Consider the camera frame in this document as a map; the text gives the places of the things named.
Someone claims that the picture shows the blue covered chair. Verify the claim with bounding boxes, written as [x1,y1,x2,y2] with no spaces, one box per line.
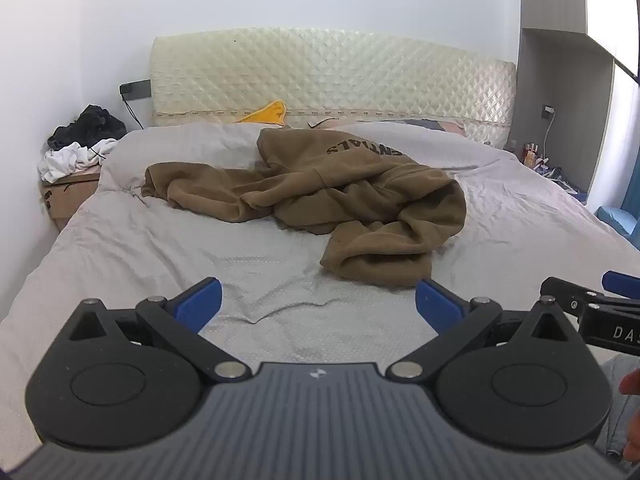
[594,204,640,248]

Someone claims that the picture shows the cardboard box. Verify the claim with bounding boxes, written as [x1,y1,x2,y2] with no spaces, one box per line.
[39,167,103,234]

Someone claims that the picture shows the person's grey trousers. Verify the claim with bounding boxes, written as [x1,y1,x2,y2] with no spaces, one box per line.
[592,352,638,466]

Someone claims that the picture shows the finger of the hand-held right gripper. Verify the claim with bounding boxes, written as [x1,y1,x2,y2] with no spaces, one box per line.
[540,276,608,322]
[601,271,640,295]

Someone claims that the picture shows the white clothes pile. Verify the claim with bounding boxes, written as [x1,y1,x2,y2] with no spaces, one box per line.
[37,138,121,184]

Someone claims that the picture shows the person's right hand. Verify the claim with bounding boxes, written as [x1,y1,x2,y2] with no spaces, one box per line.
[619,364,640,465]

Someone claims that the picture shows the black clothes pile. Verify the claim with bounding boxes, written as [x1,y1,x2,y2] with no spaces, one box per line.
[47,104,128,152]

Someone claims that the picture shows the cream quilted headboard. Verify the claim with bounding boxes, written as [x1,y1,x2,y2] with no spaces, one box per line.
[150,27,517,150]

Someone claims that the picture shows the blue bedside tray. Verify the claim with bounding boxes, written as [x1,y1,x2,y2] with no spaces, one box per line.
[536,159,588,197]

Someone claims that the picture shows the brown hoodie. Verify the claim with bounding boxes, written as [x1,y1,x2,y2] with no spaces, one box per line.
[141,127,468,281]

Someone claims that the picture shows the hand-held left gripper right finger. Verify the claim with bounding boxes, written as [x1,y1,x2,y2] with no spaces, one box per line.
[387,278,576,381]

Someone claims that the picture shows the yellow cloth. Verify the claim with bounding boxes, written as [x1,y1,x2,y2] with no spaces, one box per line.
[234,100,288,126]

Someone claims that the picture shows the white charger cable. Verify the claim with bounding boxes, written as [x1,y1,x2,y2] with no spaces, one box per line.
[539,110,554,162]

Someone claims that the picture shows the black cable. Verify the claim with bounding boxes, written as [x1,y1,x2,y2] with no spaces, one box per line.
[122,95,147,131]

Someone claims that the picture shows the grey bed duvet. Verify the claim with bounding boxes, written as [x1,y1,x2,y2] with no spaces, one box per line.
[0,121,640,463]

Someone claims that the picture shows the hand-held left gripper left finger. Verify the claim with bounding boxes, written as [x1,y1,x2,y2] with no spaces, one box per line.
[67,276,248,381]

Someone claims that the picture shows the black wall socket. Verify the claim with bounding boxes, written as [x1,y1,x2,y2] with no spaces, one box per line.
[119,79,151,100]

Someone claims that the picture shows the patterned pillow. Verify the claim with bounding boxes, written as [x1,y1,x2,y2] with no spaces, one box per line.
[310,116,469,137]

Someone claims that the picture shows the blue curtain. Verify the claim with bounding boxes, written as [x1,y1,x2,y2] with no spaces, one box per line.
[620,147,640,213]

